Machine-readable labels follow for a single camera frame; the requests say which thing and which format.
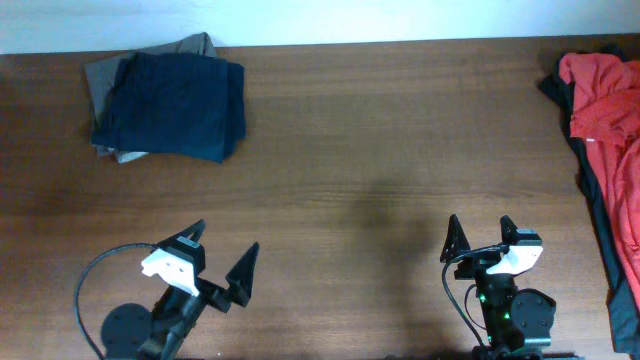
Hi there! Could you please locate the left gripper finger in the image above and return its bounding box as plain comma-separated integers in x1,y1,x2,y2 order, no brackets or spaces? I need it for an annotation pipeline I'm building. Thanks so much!
225,242,260,307
173,219,206,243

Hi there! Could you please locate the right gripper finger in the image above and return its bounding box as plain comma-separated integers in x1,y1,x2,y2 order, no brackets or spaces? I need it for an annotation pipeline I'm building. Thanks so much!
440,214,471,263
500,215,518,245

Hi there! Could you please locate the navy blue garment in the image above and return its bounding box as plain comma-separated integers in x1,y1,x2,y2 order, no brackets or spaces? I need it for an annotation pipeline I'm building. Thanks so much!
91,53,247,163

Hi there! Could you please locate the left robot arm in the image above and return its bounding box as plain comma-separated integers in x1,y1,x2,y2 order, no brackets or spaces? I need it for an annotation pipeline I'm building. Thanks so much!
101,220,260,360

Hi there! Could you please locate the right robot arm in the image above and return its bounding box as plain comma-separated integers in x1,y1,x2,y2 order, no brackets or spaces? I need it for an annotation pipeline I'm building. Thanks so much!
440,215,556,359

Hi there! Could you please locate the black garment under red shirt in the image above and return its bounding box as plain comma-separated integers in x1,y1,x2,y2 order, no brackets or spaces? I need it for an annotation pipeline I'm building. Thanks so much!
538,61,639,360

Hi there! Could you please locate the red shirt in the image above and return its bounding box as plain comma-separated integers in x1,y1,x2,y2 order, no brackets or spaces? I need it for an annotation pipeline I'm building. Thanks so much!
559,53,639,300

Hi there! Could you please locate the grey folded shirt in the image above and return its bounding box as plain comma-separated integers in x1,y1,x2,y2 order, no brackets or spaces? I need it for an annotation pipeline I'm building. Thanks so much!
84,32,217,131

